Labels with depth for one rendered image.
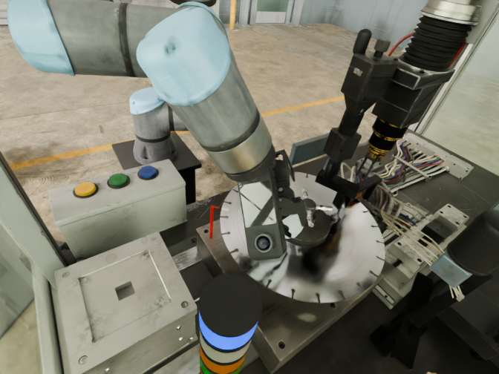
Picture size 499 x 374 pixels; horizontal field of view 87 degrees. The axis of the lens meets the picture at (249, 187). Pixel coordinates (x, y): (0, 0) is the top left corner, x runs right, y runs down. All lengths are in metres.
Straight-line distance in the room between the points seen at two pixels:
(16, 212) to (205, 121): 0.34
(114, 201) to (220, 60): 0.48
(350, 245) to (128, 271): 0.41
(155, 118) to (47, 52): 0.57
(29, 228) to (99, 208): 0.16
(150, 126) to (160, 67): 0.69
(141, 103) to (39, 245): 0.50
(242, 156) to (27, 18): 0.24
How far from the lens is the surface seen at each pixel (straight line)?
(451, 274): 0.51
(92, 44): 0.34
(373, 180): 0.69
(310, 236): 0.52
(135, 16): 0.34
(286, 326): 0.54
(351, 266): 0.52
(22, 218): 0.52
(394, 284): 0.74
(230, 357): 0.24
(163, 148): 0.96
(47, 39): 0.36
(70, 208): 0.67
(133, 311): 0.50
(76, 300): 0.53
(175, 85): 0.24
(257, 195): 0.33
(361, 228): 0.59
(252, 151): 0.28
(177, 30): 0.24
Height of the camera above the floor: 1.35
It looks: 41 degrees down
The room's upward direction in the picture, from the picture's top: 9 degrees clockwise
